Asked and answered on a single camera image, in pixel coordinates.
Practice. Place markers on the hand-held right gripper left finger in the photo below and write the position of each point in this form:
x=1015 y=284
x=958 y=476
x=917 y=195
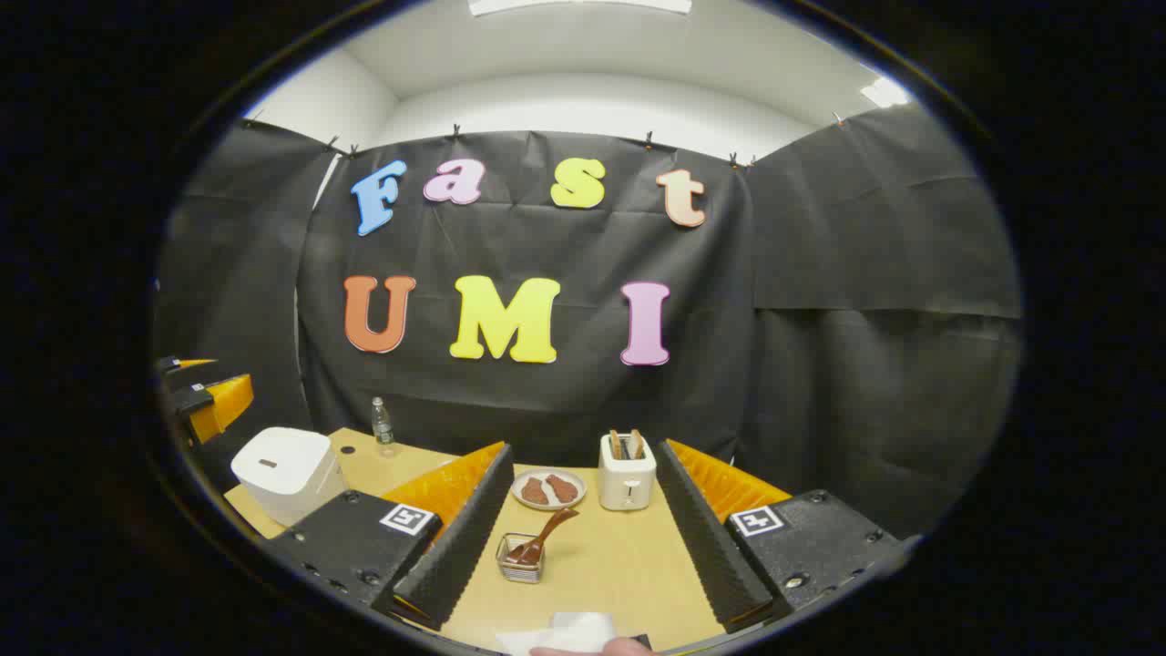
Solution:
x=465 y=538

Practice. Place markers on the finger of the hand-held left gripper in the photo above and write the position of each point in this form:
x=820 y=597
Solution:
x=182 y=363
x=223 y=405

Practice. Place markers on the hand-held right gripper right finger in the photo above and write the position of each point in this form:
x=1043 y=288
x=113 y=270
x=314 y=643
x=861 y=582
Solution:
x=706 y=538

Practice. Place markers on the brown wooden spoon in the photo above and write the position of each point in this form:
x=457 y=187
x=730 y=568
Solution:
x=547 y=533

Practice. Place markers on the white rice cooker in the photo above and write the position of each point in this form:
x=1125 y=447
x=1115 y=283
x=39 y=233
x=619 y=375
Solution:
x=282 y=465

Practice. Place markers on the white round plate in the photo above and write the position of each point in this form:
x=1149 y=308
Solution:
x=524 y=497

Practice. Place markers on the brown meat piece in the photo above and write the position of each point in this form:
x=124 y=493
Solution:
x=563 y=489
x=535 y=492

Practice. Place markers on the white toaster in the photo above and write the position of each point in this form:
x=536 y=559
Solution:
x=627 y=483

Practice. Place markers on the toast slice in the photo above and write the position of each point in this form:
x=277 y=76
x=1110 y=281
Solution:
x=616 y=445
x=637 y=444

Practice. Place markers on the clear water bottle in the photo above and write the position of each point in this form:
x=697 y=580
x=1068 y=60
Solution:
x=383 y=428

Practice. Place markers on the white tissue paper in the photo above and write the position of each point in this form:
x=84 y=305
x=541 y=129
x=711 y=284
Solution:
x=565 y=630

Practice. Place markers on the black backdrop cloth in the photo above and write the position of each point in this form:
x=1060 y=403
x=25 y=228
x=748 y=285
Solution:
x=820 y=364

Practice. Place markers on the ceiling light panel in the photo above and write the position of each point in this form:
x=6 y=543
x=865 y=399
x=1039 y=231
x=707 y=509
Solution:
x=583 y=5
x=885 y=93

